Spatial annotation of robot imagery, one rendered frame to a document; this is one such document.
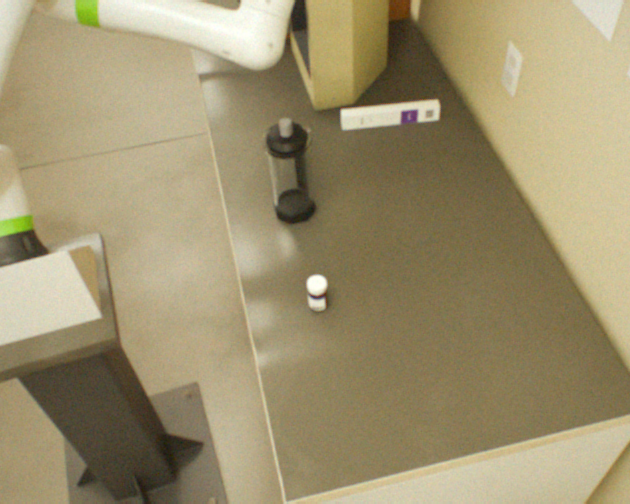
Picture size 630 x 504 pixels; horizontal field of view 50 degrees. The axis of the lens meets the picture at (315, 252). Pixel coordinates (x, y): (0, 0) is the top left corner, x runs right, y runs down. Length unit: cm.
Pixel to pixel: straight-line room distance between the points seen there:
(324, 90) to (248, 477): 124
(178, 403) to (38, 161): 156
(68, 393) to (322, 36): 108
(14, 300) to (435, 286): 87
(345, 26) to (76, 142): 203
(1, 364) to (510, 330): 105
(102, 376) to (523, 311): 98
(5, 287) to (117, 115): 228
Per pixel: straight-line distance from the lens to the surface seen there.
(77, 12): 147
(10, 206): 147
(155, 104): 363
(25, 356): 154
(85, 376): 170
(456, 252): 155
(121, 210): 310
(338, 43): 180
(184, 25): 141
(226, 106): 196
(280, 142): 144
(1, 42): 133
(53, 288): 144
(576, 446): 145
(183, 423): 240
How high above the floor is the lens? 212
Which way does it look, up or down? 50 degrees down
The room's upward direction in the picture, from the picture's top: 5 degrees counter-clockwise
